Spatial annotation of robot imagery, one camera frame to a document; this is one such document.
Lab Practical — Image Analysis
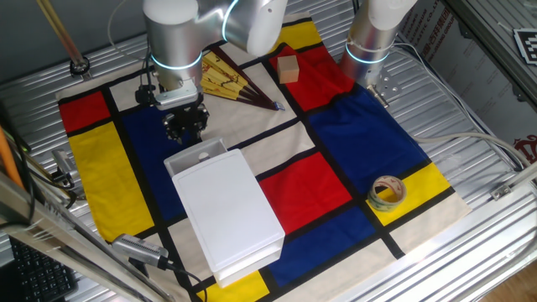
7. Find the brass pole with black base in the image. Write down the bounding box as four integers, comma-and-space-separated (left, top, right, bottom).
35, 0, 91, 79

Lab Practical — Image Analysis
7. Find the orange pole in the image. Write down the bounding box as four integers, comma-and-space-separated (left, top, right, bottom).
0, 125, 25, 190

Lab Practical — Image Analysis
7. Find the black white marker tag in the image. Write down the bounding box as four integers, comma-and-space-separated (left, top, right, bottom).
512, 27, 537, 66

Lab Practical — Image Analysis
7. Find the colour block tablecloth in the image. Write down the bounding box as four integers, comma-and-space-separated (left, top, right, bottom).
55, 11, 473, 302

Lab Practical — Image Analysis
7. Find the dark printed board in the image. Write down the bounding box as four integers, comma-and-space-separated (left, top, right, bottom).
396, 0, 537, 167

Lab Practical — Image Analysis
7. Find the small metal bracket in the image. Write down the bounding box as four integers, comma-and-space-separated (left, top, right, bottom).
490, 184, 514, 201

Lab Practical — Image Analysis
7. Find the thin white cable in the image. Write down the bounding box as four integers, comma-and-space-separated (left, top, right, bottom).
392, 41, 521, 171

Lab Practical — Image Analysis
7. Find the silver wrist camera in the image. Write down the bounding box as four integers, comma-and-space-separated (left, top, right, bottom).
154, 81, 201, 112

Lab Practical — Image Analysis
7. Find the white plastic drawer cabinet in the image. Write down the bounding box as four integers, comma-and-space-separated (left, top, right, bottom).
170, 148, 286, 289

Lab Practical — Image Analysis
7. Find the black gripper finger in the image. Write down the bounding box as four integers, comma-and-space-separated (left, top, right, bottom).
162, 117, 190, 146
188, 107, 211, 142

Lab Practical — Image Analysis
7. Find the yellow folding paper fan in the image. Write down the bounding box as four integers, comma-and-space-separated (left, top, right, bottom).
200, 45, 286, 112

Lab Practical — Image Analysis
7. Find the black camera cable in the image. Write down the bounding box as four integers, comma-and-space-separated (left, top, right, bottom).
165, 262, 209, 302

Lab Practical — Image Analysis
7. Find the silver depth camera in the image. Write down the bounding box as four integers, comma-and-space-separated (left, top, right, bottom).
111, 233, 171, 270
50, 148, 81, 188

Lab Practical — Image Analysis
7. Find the aluminium frame bar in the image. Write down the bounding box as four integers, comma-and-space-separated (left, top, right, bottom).
0, 170, 177, 302
444, 0, 537, 106

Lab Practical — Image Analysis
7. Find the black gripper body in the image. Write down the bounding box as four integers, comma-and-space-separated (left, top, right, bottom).
167, 100, 206, 127

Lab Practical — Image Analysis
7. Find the black keyboard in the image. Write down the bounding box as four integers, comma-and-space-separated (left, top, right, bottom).
8, 237, 79, 302

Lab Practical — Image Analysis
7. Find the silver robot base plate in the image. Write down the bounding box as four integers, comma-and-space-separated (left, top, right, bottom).
365, 66, 402, 109

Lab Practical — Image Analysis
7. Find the thick white cable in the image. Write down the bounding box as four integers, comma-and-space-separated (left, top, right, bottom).
413, 132, 537, 169

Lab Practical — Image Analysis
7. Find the wooden cube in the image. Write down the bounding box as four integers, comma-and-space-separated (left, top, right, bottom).
276, 55, 300, 85

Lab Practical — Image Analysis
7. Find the clear tape roll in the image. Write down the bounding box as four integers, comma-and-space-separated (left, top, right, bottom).
367, 174, 408, 213

